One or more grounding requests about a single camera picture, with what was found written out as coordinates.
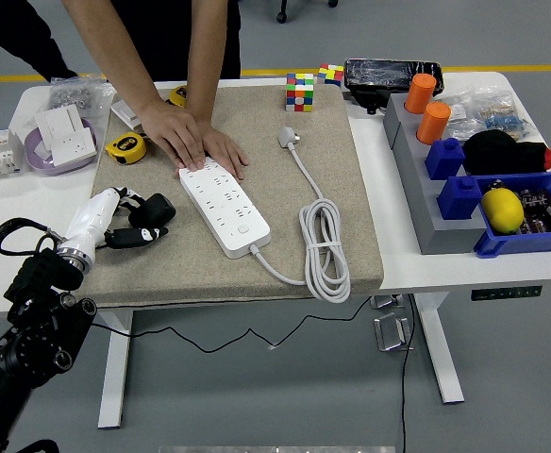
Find person's right hand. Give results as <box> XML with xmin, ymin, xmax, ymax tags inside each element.
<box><xmin>136</xmin><ymin>98</ymin><xmax>207</xmax><ymax>172</ymax></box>

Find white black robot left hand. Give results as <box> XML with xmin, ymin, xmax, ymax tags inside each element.
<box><xmin>65</xmin><ymin>186</ymin><xmax>171</xmax><ymax>252</ymax></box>

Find person's left hand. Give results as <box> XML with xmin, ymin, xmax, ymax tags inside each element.
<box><xmin>195</xmin><ymin>120</ymin><xmax>251</xmax><ymax>181</ymax></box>

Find white power strip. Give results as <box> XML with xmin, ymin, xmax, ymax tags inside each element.
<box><xmin>178</xmin><ymin>158</ymin><xmax>273</xmax><ymax>260</ymax></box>

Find black plug adapter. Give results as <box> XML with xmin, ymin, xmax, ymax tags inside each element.
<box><xmin>127</xmin><ymin>193</ymin><xmax>177</xmax><ymax>228</ymax></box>

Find thin black plug cord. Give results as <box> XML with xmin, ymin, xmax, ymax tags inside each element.
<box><xmin>89</xmin><ymin>295</ymin><xmax>374</xmax><ymax>354</ymax></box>

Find yellow black tape measure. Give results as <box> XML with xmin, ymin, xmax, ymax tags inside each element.
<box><xmin>168</xmin><ymin>85</ymin><xmax>190</xmax><ymax>109</ymax></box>

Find grey-brown mat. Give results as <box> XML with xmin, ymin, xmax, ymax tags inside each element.
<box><xmin>80</xmin><ymin>84</ymin><xmax>385</xmax><ymax>310</ymax></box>

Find purple bowl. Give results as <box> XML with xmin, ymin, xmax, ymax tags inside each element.
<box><xmin>23</xmin><ymin>117</ymin><xmax>101</xmax><ymax>177</ymax></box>

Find large Rubik's cube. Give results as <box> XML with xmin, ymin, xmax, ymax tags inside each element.
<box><xmin>284</xmin><ymin>72</ymin><xmax>316</xmax><ymax>113</ymax></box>

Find person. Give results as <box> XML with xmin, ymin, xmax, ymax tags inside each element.
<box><xmin>112</xmin><ymin>0</ymin><xmax>242</xmax><ymax>84</ymax></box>
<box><xmin>0</xmin><ymin>0</ymin><xmax>79</xmax><ymax>138</ymax></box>

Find clear bag of screws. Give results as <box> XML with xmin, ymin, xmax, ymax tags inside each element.
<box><xmin>47</xmin><ymin>76</ymin><xmax>117</xmax><ymax>119</ymax></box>

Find small Rubik's cube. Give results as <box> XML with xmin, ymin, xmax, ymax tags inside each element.
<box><xmin>316</xmin><ymin>63</ymin><xmax>345</xmax><ymax>89</ymax></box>

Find black chair base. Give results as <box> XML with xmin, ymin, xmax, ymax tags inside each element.
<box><xmin>275</xmin><ymin>0</ymin><xmax>341</xmax><ymax>25</ymax></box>

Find black wrapped box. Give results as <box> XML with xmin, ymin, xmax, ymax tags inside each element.
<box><xmin>342</xmin><ymin>58</ymin><xmax>445</xmax><ymax>115</ymax></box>

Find grey block holder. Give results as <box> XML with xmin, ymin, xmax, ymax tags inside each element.
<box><xmin>382</xmin><ymin>92</ymin><xmax>489</xmax><ymax>257</ymax></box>

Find orange cylinder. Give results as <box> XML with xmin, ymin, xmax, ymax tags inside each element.
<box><xmin>404</xmin><ymin>73</ymin><xmax>439</xmax><ymax>115</ymax></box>
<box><xmin>415</xmin><ymin>101</ymin><xmax>453</xmax><ymax>146</ymax></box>

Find blue block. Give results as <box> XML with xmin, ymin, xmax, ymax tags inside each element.
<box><xmin>425</xmin><ymin>137</ymin><xmax>467</xmax><ymax>181</ymax></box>
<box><xmin>436</xmin><ymin>175</ymin><xmax>487</xmax><ymax>222</ymax></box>

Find clear bag of white parts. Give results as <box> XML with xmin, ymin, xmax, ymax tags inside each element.
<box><xmin>438</xmin><ymin>92</ymin><xmax>489</xmax><ymax>138</ymax></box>

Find black cloth with red end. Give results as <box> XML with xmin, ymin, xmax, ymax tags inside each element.
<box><xmin>462</xmin><ymin>129</ymin><xmax>551</xmax><ymax>176</ymax></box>

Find clear bag of blue parts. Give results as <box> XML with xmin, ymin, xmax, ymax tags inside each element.
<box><xmin>473</xmin><ymin>87</ymin><xmax>536</xmax><ymax>143</ymax></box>

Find yellow lemon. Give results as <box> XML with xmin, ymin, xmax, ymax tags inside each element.
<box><xmin>480</xmin><ymin>189</ymin><xmax>526</xmax><ymax>235</ymax></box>

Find blue plastic bin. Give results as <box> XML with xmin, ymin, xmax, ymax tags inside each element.
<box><xmin>472</xmin><ymin>171</ymin><xmax>551</xmax><ymax>260</ymax></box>

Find black table control panel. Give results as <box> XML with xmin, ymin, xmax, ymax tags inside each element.
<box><xmin>471</xmin><ymin>285</ymin><xmax>543</xmax><ymax>302</ymax></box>

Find dark capacitors pile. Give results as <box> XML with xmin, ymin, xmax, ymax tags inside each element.
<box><xmin>515</xmin><ymin>187</ymin><xmax>551</xmax><ymax>235</ymax></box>

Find white switch plate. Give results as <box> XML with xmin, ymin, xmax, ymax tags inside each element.
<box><xmin>110</xmin><ymin>99</ymin><xmax>145</xmax><ymax>129</ymax></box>

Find white power cord with plug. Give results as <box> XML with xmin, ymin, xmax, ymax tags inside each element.
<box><xmin>249</xmin><ymin>126</ymin><xmax>353</xmax><ymax>303</ymax></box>

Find white wall socket panel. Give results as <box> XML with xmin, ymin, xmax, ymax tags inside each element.
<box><xmin>50</xmin><ymin>126</ymin><xmax>99</xmax><ymax>168</ymax></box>

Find silver metal bracket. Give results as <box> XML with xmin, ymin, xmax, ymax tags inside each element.
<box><xmin>373</xmin><ymin>311</ymin><xmax>416</xmax><ymax>353</ymax></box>
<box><xmin>369</xmin><ymin>294</ymin><xmax>407</xmax><ymax>310</ymax></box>

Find black floor cable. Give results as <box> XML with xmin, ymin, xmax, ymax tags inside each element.
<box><xmin>399</xmin><ymin>294</ymin><xmax>417</xmax><ymax>453</ymax></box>

